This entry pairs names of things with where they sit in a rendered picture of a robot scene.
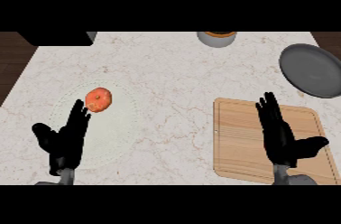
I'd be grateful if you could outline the dark grey pan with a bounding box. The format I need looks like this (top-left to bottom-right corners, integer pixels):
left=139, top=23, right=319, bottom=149
left=279, top=43, right=341, bottom=99

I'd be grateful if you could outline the grey pot with orange rim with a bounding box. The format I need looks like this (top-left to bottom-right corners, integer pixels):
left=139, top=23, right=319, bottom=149
left=196, top=31, right=239, bottom=49

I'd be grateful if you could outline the white round placemat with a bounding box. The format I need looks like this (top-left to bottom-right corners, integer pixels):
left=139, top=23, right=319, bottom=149
left=47, top=79, right=143, bottom=171

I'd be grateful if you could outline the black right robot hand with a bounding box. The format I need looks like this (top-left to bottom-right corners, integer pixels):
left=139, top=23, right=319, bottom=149
left=254, top=91, right=330, bottom=169

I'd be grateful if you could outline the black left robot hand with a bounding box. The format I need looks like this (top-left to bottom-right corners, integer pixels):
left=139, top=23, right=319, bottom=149
left=31, top=98, right=93, bottom=177

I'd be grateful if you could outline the wooden cutting board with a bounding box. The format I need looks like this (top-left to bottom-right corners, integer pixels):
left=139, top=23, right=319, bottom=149
left=211, top=97, right=341, bottom=186

